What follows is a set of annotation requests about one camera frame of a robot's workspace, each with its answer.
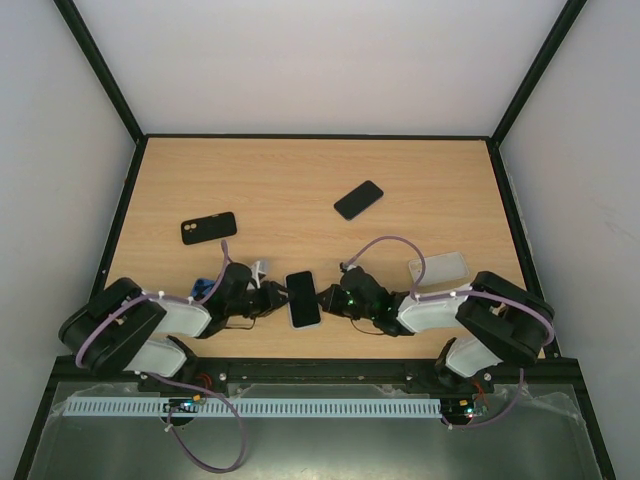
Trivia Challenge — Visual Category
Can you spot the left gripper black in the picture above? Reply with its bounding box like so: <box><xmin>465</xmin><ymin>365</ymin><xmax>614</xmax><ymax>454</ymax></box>
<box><xmin>227</xmin><ymin>281</ymin><xmax>296</xmax><ymax>319</ymax></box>

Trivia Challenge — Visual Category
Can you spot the silver white phone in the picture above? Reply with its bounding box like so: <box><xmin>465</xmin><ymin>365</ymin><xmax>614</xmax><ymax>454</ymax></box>
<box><xmin>285</xmin><ymin>271</ymin><xmax>318</xmax><ymax>304</ymax></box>

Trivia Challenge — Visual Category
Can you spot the lilac phone case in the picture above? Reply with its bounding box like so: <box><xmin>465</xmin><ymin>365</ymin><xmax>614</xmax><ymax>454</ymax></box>
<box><xmin>288</xmin><ymin>301</ymin><xmax>322</xmax><ymax>330</ymax></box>

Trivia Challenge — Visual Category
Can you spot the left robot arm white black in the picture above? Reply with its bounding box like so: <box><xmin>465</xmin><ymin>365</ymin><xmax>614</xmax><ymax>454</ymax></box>
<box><xmin>58</xmin><ymin>261</ymin><xmax>292</xmax><ymax>378</ymax></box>

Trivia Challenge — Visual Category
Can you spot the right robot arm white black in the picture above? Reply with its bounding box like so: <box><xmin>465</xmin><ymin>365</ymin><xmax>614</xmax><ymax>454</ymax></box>
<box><xmin>316</xmin><ymin>267</ymin><xmax>555</xmax><ymax>392</ymax></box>

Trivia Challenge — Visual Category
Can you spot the blue phone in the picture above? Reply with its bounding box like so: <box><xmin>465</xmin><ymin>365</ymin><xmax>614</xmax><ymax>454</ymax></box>
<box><xmin>191</xmin><ymin>278</ymin><xmax>215</xmax><ymax>301</ymax></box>

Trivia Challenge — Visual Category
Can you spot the black phone case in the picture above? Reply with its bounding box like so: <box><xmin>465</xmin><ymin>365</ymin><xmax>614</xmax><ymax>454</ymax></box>
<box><xmin>180</xmin><ymin>212</ymin><xmax>237</xmax><ymax>245</ymax></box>

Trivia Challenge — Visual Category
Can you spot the dark blue phone screen up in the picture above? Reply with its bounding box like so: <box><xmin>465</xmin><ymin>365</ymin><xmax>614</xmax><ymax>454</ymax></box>
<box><xmin>333</xmin><ymin>180</ymin><xmax>384</xmax><ymax>221</ymax></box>

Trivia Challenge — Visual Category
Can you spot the clear phone case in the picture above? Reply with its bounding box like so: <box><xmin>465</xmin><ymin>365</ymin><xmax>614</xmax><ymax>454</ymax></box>
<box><xmin>408</xmin><ymin>252</ymin><xmax>470</xmax><ymax>287</ymax></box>

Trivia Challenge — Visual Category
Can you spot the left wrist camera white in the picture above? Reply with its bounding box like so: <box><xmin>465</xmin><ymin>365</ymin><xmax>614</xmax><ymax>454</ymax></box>
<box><xmin>250</xmin><ymin>259</ymin><xmax>268</xmax><ymax>289</ymax></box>

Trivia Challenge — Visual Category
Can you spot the light blue slotted cable duct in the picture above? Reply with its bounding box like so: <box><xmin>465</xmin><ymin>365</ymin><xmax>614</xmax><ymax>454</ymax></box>
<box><xmin>62</xmin><ymin>397</ymin><xmax>441</xmax><ymax>419</ymax></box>

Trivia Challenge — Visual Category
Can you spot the black front mounting rail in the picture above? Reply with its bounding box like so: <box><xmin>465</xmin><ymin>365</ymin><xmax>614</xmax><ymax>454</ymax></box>
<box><xmin>47</xmin><ymin>356</ymin><xmax>586</xmax><ymax>398</ymax></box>

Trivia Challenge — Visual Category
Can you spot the black aluminium frame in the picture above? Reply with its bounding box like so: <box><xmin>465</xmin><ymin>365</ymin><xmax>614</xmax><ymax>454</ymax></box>
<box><xmin>15</xmin><ymin>1</ymin><xmax>615</xmax><ymax>479</ymax></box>

